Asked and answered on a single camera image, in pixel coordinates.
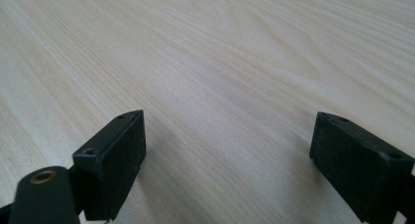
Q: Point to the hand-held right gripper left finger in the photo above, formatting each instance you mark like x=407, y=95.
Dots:
x=114, y=165

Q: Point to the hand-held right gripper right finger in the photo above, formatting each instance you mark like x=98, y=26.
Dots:
x=355, y=165

